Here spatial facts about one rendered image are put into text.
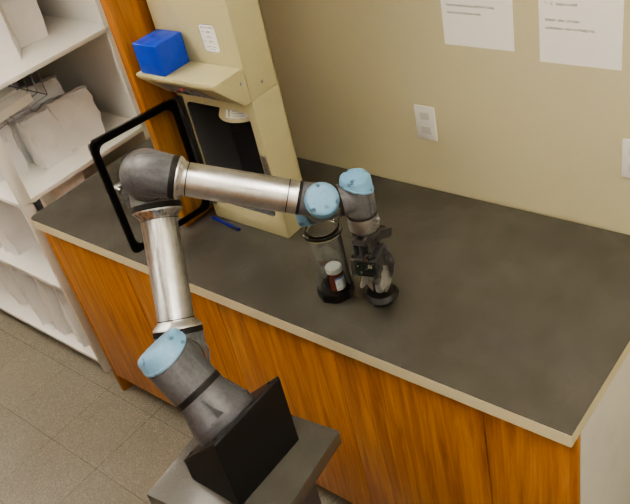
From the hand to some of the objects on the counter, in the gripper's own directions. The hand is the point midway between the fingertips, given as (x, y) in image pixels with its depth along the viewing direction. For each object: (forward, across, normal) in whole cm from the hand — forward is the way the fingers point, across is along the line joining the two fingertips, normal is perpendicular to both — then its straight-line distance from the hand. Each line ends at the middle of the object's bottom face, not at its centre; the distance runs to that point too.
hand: (380, 284), depth 204 cm
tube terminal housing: (+8, -52, +41) cm, 67 cm away
